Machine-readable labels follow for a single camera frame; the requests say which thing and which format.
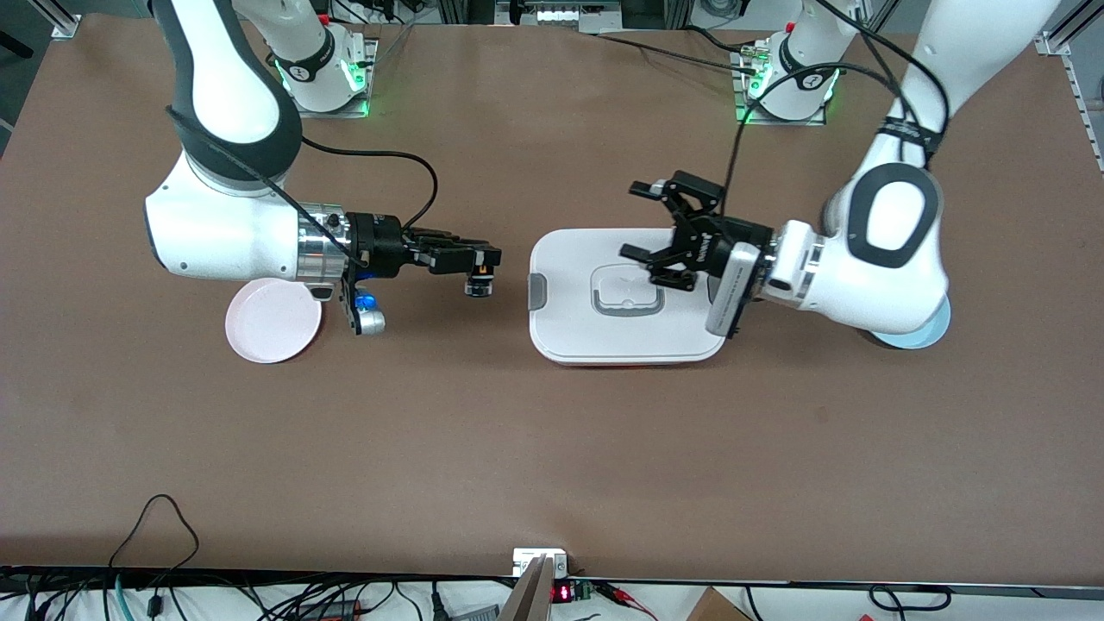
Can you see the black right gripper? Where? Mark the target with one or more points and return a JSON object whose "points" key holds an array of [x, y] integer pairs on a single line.
{"points": [[380, 245]]}

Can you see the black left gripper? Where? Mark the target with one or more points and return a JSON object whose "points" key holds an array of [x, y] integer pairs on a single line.
{"points": [[723, 239]]}

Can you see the orange push-button switch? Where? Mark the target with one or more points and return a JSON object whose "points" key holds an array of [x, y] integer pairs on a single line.
{"points": [[479, 285]]}

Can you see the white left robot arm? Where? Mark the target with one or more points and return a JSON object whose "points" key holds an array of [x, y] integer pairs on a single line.
{"points": [[862, 293]]}

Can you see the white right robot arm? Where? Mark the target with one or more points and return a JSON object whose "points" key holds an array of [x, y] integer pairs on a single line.
{"points": [[216, 233]]}

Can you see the white lidded storage box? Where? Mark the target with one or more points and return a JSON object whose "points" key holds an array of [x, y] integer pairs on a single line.
{"points": [[569, 336]]}

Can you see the pink round plate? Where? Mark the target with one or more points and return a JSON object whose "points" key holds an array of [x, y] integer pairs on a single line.
{"points": [[272, 328]]}

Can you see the silver lit device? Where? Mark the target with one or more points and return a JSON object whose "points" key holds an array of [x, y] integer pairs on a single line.
{"points": [[569, 15]]}

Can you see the light blue round plate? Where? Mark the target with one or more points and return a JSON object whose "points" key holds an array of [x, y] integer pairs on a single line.
{"points": [[927, 339]]}

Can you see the white connector block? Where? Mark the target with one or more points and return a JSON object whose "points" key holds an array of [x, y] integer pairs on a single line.
{"points": [[526, 561]]}

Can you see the aluminium mounting bar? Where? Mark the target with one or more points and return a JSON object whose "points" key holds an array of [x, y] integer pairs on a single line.
{"points": [[530, 599]]}

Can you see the red digit display board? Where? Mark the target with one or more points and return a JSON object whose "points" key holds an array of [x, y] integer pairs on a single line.
{"points": [[562, 592]]}

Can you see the red test leads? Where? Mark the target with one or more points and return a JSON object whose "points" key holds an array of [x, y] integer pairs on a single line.
{"points": [[630, 599]]}

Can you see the brown cardboard piece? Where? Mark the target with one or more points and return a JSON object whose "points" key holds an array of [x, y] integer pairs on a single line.
{"points": [[716, 608]]}

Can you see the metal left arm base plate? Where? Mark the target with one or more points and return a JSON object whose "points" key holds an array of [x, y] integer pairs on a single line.
{"points": [[780, 122]]}

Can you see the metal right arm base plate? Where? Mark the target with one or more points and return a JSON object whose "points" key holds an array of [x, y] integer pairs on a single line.
{"points": [[319, 115]]}

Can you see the aluminium frame profile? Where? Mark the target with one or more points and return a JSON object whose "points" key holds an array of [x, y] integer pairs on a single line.
{"points": [[62, 19], [1085, 112]]}

